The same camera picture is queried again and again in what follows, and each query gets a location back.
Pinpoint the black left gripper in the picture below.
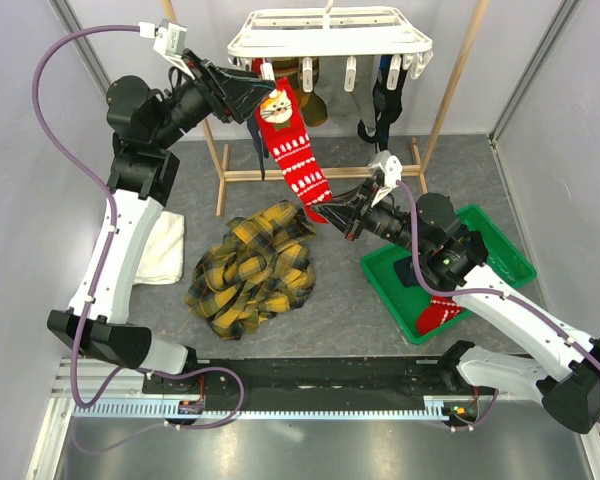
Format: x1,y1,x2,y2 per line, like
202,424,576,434
152,48,276,149

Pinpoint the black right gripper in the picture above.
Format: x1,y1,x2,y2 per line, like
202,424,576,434
312,177,428,256

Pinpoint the red cat face sock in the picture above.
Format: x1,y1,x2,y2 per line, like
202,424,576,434
255,77,332,224

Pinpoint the red candy cane sock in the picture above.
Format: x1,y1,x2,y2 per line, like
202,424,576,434
415,296,464,336

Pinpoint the navy santa sock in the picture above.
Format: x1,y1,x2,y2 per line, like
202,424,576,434
393,256,420,288

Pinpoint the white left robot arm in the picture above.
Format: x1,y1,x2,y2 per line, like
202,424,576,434
47,50,275,393

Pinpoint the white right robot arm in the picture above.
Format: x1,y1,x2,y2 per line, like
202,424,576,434
311,178,600,434

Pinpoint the white plastic clip hanger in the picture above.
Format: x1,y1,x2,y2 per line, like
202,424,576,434
227,1,433,92

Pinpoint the olive orange sock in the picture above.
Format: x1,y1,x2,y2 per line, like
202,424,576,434
272,58,328,127

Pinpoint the grey sock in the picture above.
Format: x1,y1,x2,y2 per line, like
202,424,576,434
314,56,376,131

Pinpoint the black blue sport sock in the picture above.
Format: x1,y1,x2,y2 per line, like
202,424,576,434
357,55,408,152

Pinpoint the green plastic tray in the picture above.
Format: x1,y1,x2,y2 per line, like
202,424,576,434
360,204,537,345

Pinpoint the yellow black plaid cloth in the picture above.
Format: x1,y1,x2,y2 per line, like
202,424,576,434
184,200,316,340

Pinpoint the white folded towel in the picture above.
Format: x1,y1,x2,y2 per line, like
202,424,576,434
133,211,185,285

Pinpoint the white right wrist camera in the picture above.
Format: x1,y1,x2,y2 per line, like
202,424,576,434
367,150,403,207

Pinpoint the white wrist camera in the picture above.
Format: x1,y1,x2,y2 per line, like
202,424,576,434
367,150,403,207
153,19,187,71

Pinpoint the wooden clothes rack frame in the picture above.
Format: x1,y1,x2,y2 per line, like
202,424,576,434
160,0,490,217

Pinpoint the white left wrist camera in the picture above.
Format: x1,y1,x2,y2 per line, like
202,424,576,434
153,19,187,71

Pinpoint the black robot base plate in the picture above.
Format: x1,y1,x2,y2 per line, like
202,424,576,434
142,340,486,416

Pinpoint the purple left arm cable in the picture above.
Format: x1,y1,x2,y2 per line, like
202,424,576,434
31,24,159,407

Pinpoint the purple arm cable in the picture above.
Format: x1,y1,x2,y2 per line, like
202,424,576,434
31,24,159,407
397,182,600,436

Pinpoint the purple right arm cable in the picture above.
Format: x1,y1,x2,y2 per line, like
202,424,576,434
397,182,600,436

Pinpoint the light blue cable duct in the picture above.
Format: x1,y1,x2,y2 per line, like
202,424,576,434
73,398,449,421

